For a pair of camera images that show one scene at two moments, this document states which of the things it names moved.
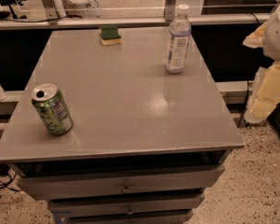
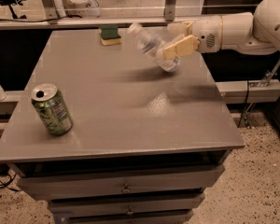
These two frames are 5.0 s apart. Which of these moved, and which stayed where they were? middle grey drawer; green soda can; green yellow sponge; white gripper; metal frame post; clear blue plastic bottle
Moved: clear blue plastic bottle; white gripper
Stayed: green soda can; green yellow sponge; metal frame post; middle grey drawer
